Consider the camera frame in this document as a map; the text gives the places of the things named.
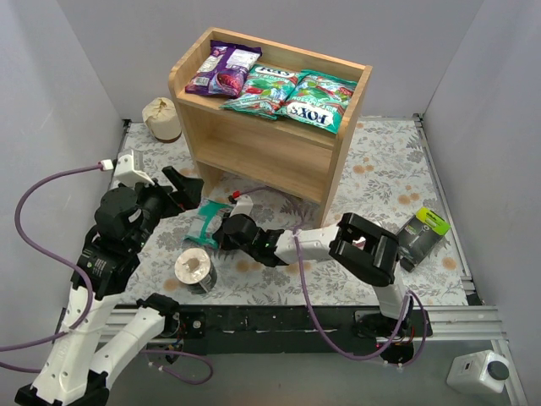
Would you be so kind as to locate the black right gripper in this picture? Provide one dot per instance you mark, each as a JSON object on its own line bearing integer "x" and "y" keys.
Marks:
{"x": 226, "y": 231}

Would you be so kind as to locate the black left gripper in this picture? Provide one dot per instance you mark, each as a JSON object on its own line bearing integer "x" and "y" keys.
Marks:
{"x": 170, "y": 199}

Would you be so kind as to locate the teal candy bag back side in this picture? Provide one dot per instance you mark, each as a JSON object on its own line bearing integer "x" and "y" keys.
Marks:
{"x": 206, "y": 222}

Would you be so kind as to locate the purple berry candy bag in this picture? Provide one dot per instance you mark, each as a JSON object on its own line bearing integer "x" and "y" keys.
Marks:
{"x": 224, "y": 72}

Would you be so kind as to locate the green mint candy bag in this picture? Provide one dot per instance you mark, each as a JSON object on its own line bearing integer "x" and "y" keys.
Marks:
{"x": 264, "y": 92}

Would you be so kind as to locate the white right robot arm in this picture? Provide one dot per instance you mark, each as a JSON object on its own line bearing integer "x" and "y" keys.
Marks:
{"x": 366, "y": 250}

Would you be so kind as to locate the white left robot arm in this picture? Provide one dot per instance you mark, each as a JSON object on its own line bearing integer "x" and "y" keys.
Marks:
{"x": 76, "y": 371}

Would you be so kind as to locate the wooden two-tier shelf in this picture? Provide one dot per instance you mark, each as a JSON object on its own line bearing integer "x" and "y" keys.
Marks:
{"x": 292, "y": 157}

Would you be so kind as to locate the green Fox's candy bag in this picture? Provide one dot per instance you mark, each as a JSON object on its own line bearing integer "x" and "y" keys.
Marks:
{"x": 319, "y": 99}

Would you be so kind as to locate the beige wrapped tissue roll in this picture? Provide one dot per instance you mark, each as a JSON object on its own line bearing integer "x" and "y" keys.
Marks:
{"x": 161, "y": 119}

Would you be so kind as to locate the black green razor box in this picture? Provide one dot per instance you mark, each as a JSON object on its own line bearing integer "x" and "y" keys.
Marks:
{"x": 423, "y": 231}

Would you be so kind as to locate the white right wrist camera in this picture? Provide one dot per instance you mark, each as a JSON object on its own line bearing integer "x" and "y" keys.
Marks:
{"x": 241, "y": 204}

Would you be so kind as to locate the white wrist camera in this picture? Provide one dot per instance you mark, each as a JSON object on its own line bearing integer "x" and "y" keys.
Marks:
{"x": 241, "y": 204}
{"x": 128, "y": 169}

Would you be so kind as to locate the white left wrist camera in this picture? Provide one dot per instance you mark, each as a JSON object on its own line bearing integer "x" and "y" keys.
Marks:
{"x": 128, "y": 169}

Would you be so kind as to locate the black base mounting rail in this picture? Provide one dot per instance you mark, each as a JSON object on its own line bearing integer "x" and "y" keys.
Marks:
{"x": 277, "y": 329}

